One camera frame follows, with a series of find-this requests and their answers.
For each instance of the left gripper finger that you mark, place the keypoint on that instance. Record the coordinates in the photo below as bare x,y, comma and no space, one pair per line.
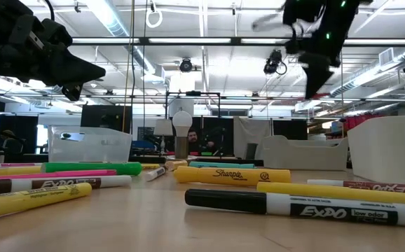
76,71
73,91

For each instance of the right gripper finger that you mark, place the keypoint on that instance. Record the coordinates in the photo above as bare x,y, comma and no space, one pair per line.
316,78

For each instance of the green thick highlighter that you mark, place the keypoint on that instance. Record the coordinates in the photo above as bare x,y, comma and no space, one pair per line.
94,168

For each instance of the pink slim highlighter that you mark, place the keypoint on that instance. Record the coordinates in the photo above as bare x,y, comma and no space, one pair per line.
66,173

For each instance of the white marker dark label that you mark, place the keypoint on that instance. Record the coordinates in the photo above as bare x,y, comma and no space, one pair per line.
154,174

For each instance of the red Expo dry-erase marker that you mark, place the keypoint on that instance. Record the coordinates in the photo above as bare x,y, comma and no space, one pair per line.
370,186

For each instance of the tan capped marker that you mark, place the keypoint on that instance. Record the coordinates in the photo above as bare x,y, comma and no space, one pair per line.
174,165

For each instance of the teal thick highlighter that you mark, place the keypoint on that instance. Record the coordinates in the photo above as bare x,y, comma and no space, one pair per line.
220,164

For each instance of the yellow Sharpie thick highlighter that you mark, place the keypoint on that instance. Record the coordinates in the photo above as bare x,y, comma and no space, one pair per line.
223,176

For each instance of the black Expo dry-erase marker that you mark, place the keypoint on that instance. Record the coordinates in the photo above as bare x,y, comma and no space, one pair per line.
223,202

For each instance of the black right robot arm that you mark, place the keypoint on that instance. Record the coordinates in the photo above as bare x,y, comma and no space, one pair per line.
346,17

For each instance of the black monitor screen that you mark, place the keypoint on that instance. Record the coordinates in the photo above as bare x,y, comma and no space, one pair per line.
104,119

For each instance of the black partition panel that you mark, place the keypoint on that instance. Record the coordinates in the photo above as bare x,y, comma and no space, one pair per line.
290,129

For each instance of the clear plastic bin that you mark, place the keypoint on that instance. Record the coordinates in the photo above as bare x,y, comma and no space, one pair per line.
90,147

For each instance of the red crates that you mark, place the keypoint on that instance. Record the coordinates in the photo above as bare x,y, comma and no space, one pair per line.
360,122

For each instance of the person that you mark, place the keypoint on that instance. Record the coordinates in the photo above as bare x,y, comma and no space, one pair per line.
192,136
9,134

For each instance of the pale grey storage bin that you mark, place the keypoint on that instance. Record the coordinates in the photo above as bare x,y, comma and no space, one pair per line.
304,157

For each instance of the white cloth backdrop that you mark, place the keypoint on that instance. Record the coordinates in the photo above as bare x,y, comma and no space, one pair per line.
251,133

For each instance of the white shade table lamp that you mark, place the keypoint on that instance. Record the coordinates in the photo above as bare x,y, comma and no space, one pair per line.
163,127

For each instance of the grey chair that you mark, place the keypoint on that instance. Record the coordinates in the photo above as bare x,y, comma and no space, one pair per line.
251,151

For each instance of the white storage bin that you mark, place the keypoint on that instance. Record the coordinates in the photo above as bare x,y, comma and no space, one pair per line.
384,150

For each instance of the white light bulb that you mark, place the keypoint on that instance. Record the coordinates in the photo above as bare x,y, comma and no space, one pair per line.
182,122

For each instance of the silver ceiling duct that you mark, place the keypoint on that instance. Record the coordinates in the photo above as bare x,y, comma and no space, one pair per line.
115,24
374,71

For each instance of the black overhead frame beam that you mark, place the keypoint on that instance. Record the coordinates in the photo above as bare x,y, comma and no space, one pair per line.
235,41

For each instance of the black metal frame stand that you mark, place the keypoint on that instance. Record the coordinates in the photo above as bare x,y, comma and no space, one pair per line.
192,93

